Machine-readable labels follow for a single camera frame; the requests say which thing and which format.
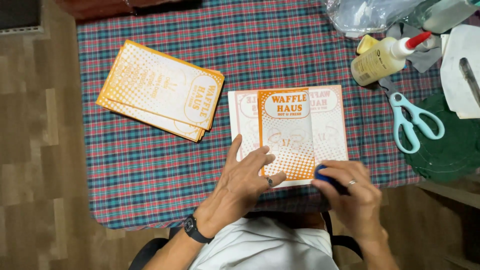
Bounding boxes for person's right hand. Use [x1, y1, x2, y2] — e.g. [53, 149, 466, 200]
[311, 159, 389, 245]

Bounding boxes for person's left hand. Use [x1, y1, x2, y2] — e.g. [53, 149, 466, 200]
[194, 134, 288, 238]

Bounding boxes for blue glue stick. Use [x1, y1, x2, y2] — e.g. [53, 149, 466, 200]
[314, 164, 350, 196]

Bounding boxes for orange printed paper sheet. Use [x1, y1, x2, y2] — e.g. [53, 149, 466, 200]
[227, 85, 350, 188]

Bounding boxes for light blue scissors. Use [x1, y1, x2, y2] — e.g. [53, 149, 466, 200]
[378, 77, 446, 155]

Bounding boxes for person's white shirt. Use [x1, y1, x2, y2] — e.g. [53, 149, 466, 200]
[187, 216, 340, 270]

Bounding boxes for dark green round mat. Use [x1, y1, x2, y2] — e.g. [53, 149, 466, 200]
[400, 94, 480, 184]

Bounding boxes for glue bottle with red cap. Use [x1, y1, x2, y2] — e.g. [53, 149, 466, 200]
[350, 31, 432, 87]

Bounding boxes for wooden side shelf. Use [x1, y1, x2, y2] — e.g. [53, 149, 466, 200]
[415, 179, 480, 270]

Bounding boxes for grey cloth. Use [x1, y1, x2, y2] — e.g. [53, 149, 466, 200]
[385, 22, 444, 74]

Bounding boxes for white paper sheets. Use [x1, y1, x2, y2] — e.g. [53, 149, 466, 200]
[439, 24, 480, 120]

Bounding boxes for black wristwatch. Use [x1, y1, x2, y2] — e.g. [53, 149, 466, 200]
[183, 214, 215, 245]

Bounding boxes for clear plastic bag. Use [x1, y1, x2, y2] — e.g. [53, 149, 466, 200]
[324, 0, 426, 38]

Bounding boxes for grey craft knife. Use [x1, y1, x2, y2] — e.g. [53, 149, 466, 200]
[458, 57, 480, 109]

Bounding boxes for red and green plaid tablecloth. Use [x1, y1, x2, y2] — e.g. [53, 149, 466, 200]
[77, 0, 448, 230]

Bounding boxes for stack of orange printed papers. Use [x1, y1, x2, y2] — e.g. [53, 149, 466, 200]
[95, 39, 225, 143]

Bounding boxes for brown wooden furniture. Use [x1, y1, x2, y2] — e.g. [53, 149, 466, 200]
[55, 0, 205, 22]

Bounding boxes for dark box with grey edge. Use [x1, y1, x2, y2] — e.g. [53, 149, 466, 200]
[0, 0, 44, 35]

